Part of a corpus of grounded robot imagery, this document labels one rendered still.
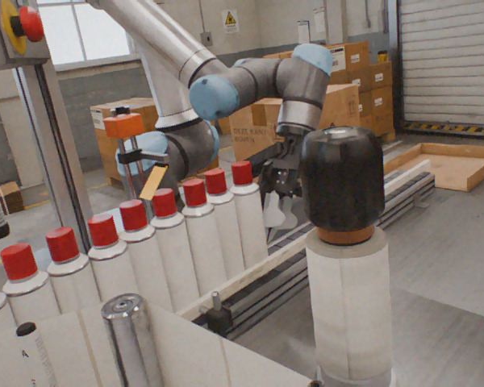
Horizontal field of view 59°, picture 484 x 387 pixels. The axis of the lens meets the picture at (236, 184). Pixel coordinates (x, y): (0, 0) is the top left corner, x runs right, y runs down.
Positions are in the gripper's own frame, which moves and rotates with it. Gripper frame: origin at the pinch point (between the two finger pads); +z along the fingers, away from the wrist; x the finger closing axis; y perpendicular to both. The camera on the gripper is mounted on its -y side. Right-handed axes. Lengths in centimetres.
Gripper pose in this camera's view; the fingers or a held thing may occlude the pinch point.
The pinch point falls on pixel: (264, 235)
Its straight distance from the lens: 79.9
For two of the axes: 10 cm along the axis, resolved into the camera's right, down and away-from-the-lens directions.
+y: 6.8, 1.2, -7.2
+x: 7.0, 1.9, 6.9
